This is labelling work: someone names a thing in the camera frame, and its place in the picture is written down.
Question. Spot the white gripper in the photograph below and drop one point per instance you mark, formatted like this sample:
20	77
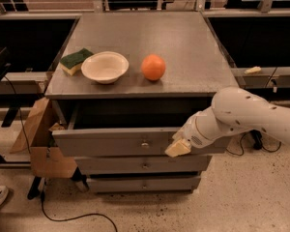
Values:
192	132

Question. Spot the grey top drawer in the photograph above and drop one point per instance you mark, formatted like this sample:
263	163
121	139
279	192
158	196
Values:
114	128

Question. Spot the grey drawer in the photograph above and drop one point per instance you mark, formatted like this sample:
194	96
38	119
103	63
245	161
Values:
144	183
134	165
114	128

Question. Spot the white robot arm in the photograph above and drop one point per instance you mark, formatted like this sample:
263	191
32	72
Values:
233	110

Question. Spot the grey middle drawer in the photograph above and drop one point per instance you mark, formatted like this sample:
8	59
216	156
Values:
134	165

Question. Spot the grey bottom drawer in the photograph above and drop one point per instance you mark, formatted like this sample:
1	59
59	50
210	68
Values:
144	183

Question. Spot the grey wooden drawer cabinet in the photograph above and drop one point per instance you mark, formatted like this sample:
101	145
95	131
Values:
195	66

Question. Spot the orange fruit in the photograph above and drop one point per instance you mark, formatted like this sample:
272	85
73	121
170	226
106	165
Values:
153	67

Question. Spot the white ceramic bowl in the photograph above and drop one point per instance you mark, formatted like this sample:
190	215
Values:
105	67

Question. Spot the yellow foam scrap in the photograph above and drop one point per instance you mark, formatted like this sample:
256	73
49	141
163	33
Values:
255	69

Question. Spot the brown cardboard box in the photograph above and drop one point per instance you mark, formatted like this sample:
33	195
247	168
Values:
46	161

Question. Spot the green yellow sponge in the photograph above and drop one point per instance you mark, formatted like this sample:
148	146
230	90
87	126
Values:
72	62

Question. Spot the black table leg left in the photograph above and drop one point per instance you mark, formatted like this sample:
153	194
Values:
10	116

